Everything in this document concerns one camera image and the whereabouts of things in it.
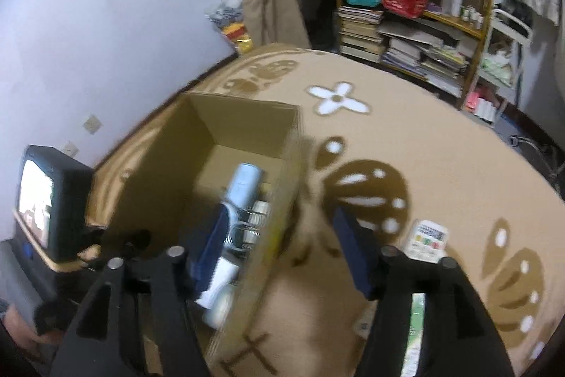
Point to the stack of books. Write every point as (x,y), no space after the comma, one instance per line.
(359,32)

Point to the beige butterfly patterned rug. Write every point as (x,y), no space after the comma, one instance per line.
(441,165)

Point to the chrome metal frame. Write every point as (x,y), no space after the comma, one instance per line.
(538,156)

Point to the white remote control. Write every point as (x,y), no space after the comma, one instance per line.
(426,240)

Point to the white metal rack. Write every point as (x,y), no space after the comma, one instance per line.
(514,23)

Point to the cardboard box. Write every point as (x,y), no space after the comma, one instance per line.
(145,182)

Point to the pile of magazines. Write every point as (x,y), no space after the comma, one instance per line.
(423,54)

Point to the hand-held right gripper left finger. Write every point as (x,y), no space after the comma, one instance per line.
(212,253)

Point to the light blue cylindrical bottle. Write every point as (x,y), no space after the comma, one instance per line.
(243,185)

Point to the small black television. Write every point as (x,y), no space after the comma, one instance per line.
(66,200)

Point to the pink and white packets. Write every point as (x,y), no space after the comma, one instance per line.
(481,107)

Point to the plastic bag of toys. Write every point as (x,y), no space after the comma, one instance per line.
(231,23)

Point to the white wall socket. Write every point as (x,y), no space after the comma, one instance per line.
(71,149)
(92,124)

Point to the white rectangular box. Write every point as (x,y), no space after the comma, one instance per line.
(223,275)

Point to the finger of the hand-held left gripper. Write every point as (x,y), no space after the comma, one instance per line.
(134,242)

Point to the row of white bottles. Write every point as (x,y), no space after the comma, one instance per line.
(457,1)

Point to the person's left forearm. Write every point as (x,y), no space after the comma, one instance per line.
(22,333)

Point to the green and white packet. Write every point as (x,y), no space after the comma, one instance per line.
(415,333)

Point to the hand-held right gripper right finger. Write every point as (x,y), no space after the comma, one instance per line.
(353,253)

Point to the dark stand with tan edge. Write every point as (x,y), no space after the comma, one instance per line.
(26,271)

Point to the pale green bundle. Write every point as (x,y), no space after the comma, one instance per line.
(494,65)

